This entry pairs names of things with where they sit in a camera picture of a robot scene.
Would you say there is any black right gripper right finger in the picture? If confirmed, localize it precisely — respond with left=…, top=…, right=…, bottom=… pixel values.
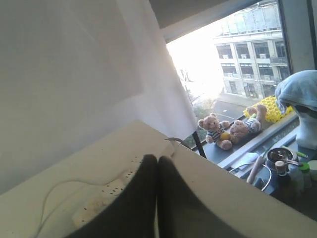
left=158, top=156, right=229, bottom=238

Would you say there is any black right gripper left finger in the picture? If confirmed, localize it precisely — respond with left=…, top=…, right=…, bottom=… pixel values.
left=70, top=154, right=158, bottom=238

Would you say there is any white power strip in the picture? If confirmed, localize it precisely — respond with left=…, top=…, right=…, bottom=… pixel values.
left=71, top=138, right=175, bottom=228

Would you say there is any yellow ball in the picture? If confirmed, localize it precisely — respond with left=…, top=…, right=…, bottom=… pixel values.
left=220, top=131, right=230, bottom=141

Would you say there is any wooden rolling pin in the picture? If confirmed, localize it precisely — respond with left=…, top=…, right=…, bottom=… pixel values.
left=246, top=156, right=264, bottom=184

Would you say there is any sitting teddy bear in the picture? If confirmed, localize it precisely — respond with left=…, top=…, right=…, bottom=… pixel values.
left=198, top=113, right=232, bottom=151

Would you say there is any lying teddy bear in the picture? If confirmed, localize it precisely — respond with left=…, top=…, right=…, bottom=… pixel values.
left=229, top=104, right=267, bottom=144

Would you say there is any dark bottle with cork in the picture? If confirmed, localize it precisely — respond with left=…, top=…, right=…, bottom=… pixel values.
left=275, top=161, right=294, bottom=199

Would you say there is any metal pot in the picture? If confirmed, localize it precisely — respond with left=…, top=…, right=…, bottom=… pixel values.
left=265, top=147, right=299, bottom=171

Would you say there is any green lidded jar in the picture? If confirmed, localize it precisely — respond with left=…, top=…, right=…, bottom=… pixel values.
left=299, top=162, right=313, bottom=192

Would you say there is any yellow knitted cloth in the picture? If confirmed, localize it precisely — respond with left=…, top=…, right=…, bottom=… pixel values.
left=243, top=96, right=294, bottom=123

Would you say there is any white mannequin head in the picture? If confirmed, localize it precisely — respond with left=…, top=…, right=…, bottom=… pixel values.
left=295, top=105, right=317, bottom=150

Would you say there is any white backdrop cloth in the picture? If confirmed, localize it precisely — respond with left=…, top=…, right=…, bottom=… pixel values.
left=0, top=0, right=196, bottom=193

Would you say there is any blue towel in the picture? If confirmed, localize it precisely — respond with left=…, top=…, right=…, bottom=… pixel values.
left=275, top=70, right=317, bottom=114

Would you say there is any white power cord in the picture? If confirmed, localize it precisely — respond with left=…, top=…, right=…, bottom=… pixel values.
left=33, top=171, right=119, bottom=238

